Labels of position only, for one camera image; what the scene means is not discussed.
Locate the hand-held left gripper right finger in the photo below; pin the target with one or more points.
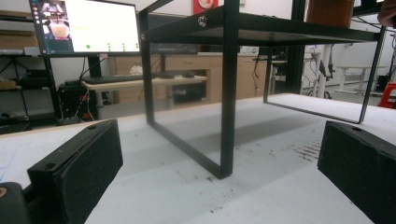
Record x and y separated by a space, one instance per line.
364 174

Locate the black storage rack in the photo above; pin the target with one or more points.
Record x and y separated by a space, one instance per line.
28 93

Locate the computer monitor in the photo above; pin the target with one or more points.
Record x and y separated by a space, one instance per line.
99 28

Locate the red wall poster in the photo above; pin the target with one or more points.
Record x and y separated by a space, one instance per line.
205 5

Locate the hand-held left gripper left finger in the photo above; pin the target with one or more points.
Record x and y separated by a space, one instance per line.
81 168

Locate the small black computer tower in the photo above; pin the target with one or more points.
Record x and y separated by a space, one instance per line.
74 99

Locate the wooden cabinet row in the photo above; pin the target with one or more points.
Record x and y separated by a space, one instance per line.
193 74

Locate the black aluminium post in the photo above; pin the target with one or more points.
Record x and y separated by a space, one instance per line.
297 62

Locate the red stool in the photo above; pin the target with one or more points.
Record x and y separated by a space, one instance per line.
388 95

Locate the black keyboard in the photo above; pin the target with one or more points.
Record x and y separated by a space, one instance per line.
112 79

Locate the white-legged desk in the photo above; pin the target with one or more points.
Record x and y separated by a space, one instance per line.
130 85

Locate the black metal shelf rack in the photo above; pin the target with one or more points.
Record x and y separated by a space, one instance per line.
229 93

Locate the white background table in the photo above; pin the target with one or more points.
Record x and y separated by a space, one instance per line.
358 77

